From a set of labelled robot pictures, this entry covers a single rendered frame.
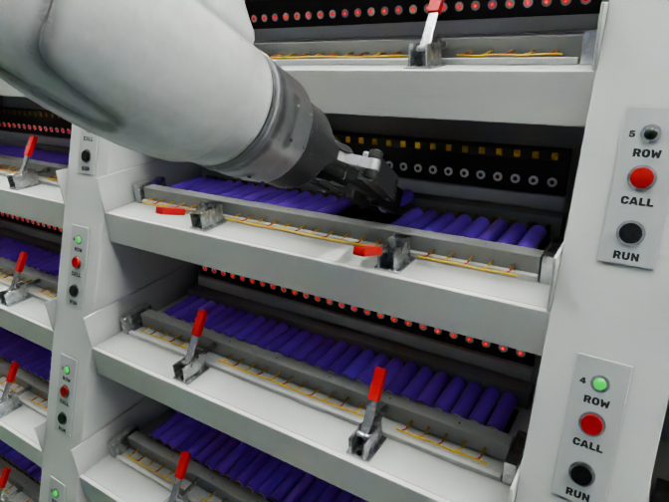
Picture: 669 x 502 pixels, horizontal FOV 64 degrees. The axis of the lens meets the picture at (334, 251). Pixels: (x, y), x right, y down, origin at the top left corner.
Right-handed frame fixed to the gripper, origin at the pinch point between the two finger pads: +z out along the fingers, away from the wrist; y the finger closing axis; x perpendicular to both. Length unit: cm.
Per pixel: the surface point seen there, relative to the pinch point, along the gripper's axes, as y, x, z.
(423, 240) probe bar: 6.9, -4.3, -0.5
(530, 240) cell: 16.6, -2.0, 3.4
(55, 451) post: -46, -47, 3
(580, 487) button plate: 25.7, -22.3, -2.4
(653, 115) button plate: 25.5, 7.5, -7.6
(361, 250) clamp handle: 5.2, -7.2, -10.3
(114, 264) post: -39.7, -15.7, 0.2
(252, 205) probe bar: -16.6, -3.7, -0.2
